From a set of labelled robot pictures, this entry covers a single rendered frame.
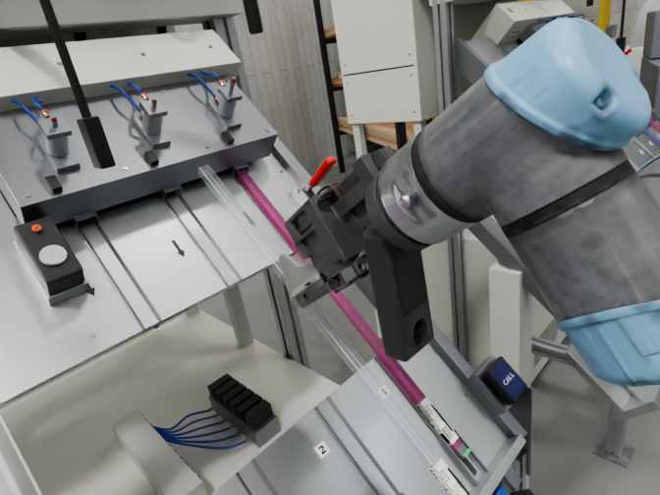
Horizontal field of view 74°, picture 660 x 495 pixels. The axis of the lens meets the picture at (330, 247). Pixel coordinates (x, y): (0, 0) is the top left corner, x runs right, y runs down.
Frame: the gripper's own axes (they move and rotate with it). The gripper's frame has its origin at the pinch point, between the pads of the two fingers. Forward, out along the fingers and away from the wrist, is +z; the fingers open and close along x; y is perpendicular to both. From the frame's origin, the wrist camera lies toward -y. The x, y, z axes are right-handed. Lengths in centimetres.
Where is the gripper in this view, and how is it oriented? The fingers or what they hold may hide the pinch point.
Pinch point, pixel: (307, 299)
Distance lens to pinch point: 49.6
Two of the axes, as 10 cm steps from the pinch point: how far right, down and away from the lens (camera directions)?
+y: -5.2, -8.5, 0.7
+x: -6.9, 3.7, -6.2
